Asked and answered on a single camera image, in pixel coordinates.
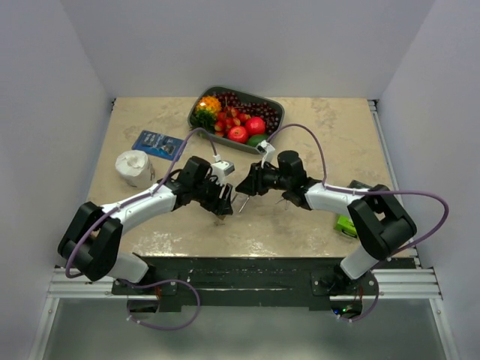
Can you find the small silver key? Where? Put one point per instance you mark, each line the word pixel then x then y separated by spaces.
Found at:
pixel 243 204

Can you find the red apple back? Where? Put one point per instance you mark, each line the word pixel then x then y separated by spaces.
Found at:
pixel 255 126

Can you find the red cherry cluster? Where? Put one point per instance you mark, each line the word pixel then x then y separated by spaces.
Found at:
pixel 228 118

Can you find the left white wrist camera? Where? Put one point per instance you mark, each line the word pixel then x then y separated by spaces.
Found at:
pixel 220 170

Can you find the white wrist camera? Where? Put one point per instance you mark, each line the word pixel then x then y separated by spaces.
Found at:
pixel 267 151
pixel 220 170

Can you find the red apple front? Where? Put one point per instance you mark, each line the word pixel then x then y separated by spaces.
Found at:
pixel 238 134

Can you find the black headed key bunch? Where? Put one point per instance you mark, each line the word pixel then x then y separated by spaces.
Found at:
pixel 285 203

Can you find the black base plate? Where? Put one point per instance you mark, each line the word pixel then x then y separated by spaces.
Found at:
pixel 281 282

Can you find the orange pineapple toy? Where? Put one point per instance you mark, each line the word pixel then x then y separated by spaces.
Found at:
pixel 209 104

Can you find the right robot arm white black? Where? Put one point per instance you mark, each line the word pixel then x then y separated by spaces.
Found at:
pixel 381 222

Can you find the dark grape bunch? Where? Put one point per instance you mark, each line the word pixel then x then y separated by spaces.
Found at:
pixel 256 108

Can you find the red apple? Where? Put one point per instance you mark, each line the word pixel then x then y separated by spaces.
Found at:
pixel 238 134
pixel 255 126

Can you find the green black box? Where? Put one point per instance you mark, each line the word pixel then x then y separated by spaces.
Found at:
pixel 344 224

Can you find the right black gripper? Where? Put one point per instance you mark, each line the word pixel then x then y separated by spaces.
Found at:
pixel 253 184

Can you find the white paper roll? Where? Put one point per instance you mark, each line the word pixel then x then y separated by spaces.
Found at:
pixel 135 168

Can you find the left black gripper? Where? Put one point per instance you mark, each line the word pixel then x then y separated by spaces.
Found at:
pixel 224 205

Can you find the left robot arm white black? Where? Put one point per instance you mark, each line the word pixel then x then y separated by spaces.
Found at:
pixel 91 242

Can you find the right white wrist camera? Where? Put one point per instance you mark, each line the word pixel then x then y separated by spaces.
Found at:
pixel 267 151

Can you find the green avocado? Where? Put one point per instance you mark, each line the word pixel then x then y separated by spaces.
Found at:
pixel 255 140

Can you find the blue card package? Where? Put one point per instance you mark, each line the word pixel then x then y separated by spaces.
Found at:
pixel 158 145

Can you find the aluminium frame rail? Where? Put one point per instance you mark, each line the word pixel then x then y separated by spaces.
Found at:
pixel 418 283

